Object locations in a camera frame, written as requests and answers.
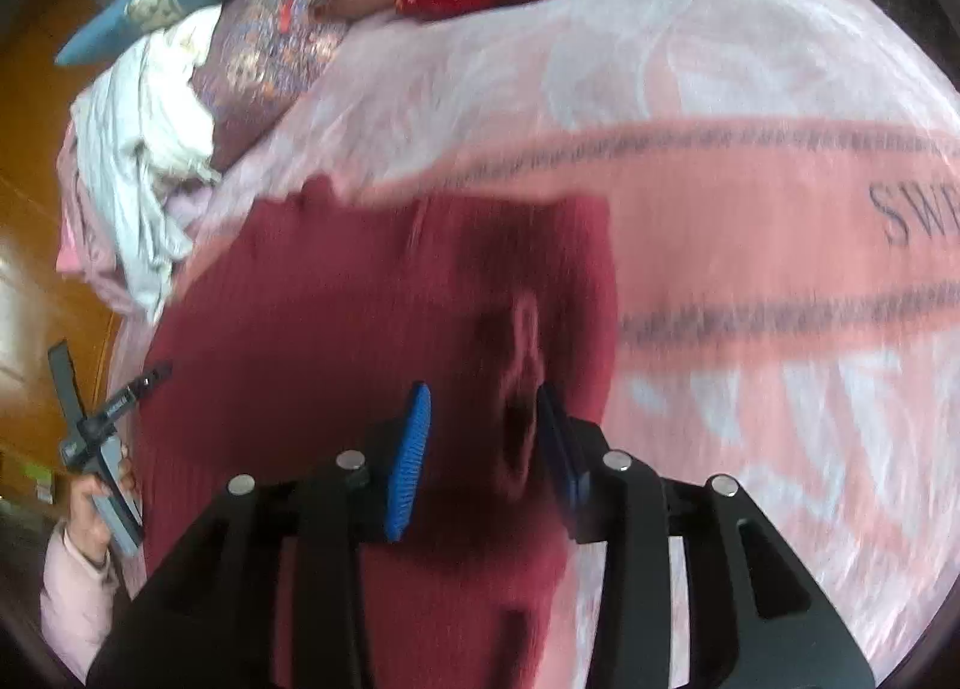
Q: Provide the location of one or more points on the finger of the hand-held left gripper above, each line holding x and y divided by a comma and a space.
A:
139, 393
66, 381

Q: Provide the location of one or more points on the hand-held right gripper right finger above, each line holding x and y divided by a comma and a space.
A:
562, 464

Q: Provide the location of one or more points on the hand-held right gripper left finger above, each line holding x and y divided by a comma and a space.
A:
411, 449

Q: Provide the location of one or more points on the dark red knit sweater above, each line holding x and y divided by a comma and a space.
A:
300, 329

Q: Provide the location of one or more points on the person's left hand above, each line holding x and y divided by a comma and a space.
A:
94, 520

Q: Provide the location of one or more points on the pale pink garment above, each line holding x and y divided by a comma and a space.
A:
90, 239

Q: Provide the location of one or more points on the white crumpled garment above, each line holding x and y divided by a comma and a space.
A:
139, 126

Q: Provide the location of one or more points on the pink printed blanket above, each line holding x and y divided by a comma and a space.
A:
712, 224

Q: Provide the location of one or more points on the purple floral pillow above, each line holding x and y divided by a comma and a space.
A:
262, 59

